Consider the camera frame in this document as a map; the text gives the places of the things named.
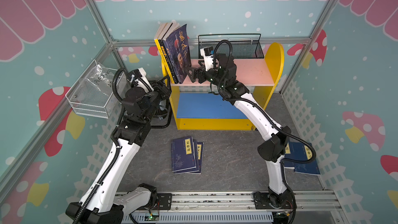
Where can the dark blue bagua cover book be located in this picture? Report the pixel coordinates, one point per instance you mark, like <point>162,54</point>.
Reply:
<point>198,169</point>

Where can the clear plastic bag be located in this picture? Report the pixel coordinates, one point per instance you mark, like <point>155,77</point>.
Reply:
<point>99,81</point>

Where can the old man cover book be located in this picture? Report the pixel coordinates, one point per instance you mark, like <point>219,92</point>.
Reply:
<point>178,48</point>

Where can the blue book yellow label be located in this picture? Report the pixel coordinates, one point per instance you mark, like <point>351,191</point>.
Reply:
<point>287,155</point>

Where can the yellow cartoon cover book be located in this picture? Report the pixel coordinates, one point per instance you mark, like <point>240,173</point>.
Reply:
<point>162,30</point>

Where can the white wire wall basket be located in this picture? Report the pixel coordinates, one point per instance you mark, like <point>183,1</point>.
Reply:
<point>86,103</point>

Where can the dark blue book far right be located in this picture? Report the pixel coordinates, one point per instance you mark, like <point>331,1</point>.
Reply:
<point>300,152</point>

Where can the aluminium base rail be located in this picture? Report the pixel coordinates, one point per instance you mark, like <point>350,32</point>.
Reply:
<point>231,207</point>

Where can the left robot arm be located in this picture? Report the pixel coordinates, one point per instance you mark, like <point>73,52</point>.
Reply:
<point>140,99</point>

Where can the yellow bookshelf pink blue shelves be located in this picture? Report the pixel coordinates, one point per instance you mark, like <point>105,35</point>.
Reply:
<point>208,111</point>

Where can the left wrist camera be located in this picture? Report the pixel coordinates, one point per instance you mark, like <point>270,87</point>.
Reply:
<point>138,73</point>

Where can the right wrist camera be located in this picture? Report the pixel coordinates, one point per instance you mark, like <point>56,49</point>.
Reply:
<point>208,55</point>

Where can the black wire mesh basket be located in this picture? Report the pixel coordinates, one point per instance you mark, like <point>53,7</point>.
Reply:
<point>245,46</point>

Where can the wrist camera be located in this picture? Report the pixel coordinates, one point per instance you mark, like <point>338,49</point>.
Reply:
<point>138,73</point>
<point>208,55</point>

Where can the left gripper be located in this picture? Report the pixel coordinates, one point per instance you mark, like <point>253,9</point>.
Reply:
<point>164,91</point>

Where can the dark blue thread-bound book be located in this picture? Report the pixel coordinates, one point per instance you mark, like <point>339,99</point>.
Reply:
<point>184,155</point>

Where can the black antler cover book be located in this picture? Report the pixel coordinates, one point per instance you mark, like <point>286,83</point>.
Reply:
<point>172,28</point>

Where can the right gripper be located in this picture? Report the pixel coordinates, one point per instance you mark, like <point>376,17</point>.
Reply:
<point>201,69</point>

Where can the black cable reel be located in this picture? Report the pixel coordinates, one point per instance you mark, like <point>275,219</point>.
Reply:
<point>164,111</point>

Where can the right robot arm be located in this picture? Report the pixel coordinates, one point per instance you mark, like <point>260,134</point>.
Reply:
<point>219,69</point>

